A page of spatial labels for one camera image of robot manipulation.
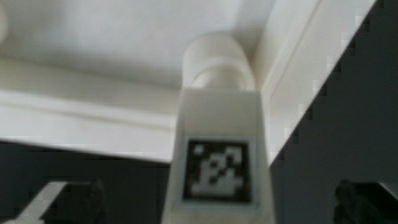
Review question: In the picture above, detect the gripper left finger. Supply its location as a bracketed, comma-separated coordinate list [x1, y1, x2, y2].
[11, 181, 107, 224]

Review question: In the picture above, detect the white leg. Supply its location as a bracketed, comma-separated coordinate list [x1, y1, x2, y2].
[160, 64, 277, 224]

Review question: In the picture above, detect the white square tabletop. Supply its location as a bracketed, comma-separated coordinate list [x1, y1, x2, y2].
[0, 0, 325, 164]

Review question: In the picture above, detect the white U-shaped fence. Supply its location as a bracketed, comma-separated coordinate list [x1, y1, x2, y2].
[256, 0, 377, 161]

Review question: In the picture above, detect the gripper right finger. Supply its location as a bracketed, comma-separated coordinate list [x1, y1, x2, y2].
[332, 179, 398, 224]

